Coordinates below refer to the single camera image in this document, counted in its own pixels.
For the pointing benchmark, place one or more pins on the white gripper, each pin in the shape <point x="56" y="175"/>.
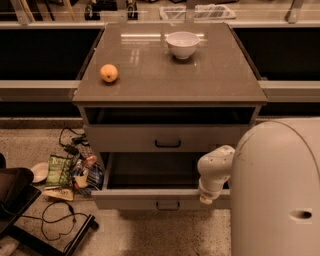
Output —
<point x="208" y="192"/>

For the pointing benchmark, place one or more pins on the grey drawer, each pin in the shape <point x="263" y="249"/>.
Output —
<point x="162" y="138"/>
<point x="165" y="181"/>

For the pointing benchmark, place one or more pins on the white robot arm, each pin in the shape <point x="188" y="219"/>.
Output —
<point x="274" y="179"/>

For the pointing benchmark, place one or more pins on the grey top drawer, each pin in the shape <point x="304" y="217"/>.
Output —
<point x="162" y="138"/>

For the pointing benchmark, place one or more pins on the grey drawer cabinet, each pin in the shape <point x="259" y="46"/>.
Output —
<point x="214" y="86"/>

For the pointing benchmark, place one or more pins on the blue snack packet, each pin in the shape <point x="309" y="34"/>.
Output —
<point x="94" y="179"/>

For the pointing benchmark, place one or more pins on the tan packet on floor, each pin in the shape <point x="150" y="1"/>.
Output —
<point x="60" y="193"/>

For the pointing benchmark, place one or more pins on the green chip bag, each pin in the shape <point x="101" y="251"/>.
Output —
<point x="59" y="171"/>

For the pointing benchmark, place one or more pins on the white bowl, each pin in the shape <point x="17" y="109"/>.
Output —
<point x="182" y="44"/>

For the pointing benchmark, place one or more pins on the orange fruit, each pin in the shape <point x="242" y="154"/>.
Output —
<point x="109" y="73"/>

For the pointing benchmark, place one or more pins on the white plate on floor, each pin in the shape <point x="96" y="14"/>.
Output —
<point x="40" y="171"/>

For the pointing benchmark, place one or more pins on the black chair base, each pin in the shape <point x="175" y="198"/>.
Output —
<point x="17" y="194"/>

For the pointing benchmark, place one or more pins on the white wire basket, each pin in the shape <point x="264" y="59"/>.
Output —
<point x="201" y="12"/>

